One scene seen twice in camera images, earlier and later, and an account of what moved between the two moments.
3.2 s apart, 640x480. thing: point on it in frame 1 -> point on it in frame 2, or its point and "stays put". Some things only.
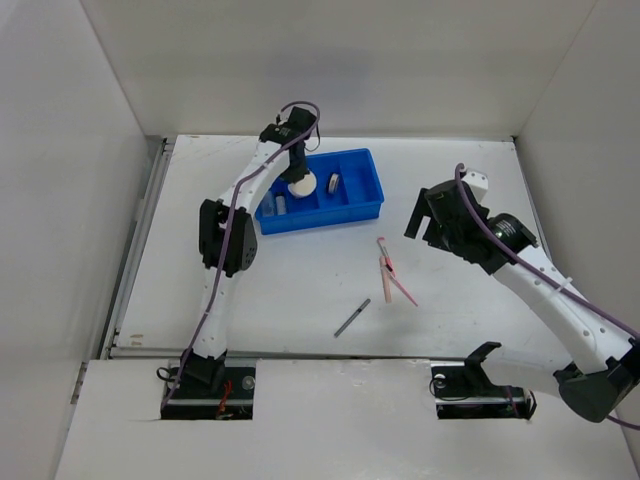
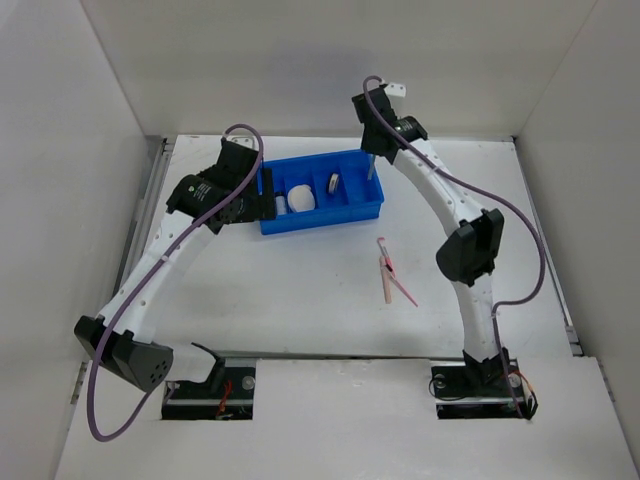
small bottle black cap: [280, 203] stays put
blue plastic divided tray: [348, 189] stays put
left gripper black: [297, 174] -> [262, 205]
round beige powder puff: [305, 186] -> [301, 198]
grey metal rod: [352, 317] -> [370, 167]
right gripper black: [422, 208] -> [363, 148]
